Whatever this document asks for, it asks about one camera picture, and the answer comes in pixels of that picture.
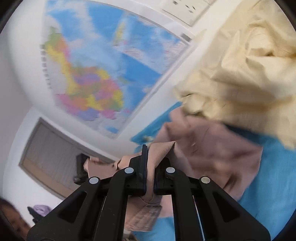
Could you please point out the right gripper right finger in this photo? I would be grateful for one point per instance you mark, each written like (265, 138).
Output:
(204, 211)

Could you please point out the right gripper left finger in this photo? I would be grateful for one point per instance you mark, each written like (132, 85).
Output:
(96, 210)

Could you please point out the pink coat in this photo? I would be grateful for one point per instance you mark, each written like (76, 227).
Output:
(198, 147)

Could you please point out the purple clothes pile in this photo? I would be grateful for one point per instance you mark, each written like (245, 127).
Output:
(38, 212)

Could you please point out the grey door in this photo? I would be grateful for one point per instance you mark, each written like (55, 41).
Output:
(49, 157)

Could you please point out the blue floral bed sheet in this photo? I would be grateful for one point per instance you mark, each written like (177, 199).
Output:
(270, 198)

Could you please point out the person's head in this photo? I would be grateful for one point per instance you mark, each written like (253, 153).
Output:
(15, 219)

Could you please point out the beige garment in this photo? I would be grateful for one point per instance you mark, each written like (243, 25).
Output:
(247, 76)

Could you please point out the colourful wall map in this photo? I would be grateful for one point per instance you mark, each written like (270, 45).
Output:
(102, 62)

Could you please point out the white wall socket panel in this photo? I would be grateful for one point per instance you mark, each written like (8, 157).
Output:
(188, 11)

